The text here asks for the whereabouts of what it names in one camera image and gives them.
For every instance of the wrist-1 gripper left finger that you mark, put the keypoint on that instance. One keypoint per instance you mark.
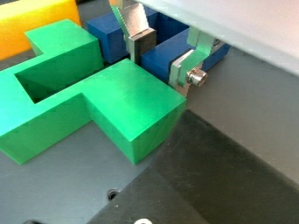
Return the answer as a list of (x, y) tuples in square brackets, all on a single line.
[(139, 35)]

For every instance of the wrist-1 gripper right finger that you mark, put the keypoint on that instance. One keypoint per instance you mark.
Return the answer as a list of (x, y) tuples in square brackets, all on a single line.
[(186, 68)]

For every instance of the blue U-shaped block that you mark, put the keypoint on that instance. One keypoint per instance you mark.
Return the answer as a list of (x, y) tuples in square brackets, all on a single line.
[(161, 60)]

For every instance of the black angled fixture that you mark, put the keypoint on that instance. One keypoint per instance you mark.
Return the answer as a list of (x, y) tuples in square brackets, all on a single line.
[(204, 180)]

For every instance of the green zigzag block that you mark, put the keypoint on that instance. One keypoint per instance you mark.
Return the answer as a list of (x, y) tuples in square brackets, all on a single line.
[(57, 91)]

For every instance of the yellow long block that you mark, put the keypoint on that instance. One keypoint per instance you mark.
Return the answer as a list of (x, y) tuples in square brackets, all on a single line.
[(24, 15)]

